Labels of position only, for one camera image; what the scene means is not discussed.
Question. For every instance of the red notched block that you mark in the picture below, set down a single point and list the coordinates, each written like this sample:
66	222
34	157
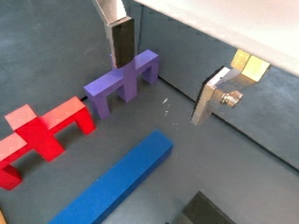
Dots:
33	134

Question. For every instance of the blue long bar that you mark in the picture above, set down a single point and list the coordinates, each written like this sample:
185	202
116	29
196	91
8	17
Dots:
108	191

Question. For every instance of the yellow slotted board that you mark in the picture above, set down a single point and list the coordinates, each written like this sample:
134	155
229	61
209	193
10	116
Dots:
1	218

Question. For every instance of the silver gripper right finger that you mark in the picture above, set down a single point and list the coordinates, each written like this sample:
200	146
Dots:
220	88

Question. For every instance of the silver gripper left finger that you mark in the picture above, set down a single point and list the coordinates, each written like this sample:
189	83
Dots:
118	29

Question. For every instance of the purple notched block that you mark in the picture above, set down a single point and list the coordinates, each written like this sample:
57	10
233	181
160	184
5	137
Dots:
120	81

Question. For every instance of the black notched block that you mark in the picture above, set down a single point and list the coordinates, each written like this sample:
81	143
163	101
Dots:
201	211

